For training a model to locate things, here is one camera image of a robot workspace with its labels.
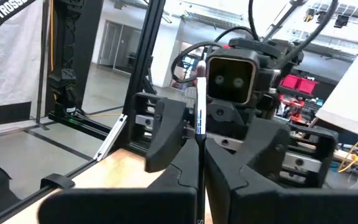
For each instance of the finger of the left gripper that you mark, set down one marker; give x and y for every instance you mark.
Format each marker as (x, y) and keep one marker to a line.
(166, 133)
(266, 149)

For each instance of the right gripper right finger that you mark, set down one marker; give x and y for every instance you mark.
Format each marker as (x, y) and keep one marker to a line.
(291, 208)

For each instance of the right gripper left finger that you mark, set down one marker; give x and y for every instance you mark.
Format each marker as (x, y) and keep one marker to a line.
(120, 208)

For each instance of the makeup brush wide silver ferrule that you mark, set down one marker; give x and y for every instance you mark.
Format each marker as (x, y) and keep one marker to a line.
(201, 109)

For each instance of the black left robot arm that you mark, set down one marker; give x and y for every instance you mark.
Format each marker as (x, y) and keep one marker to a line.
(8, 11)

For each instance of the silver aluminium bar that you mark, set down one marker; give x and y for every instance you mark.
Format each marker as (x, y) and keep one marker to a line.
(110, 137)

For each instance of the red storage bins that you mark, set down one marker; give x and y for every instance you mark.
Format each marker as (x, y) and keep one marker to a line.
(306, 85)

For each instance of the glass office door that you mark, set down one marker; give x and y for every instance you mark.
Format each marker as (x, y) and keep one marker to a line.
(117, 46)

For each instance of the black column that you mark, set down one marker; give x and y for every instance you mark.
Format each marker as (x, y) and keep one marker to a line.
(67, 46)

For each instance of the white backdrop curtain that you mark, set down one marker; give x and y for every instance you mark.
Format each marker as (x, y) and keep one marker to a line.
(11, 62)

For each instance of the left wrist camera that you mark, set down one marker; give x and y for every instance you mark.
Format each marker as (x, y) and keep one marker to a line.
(232, 77)

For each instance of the black rail clip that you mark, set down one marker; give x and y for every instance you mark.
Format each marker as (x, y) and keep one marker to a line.
(57, 181)

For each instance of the black aluminium rig frame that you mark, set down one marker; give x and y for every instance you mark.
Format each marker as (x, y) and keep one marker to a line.
(143, 62)

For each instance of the black floor rail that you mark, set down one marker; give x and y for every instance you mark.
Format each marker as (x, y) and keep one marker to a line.
(82, 124)

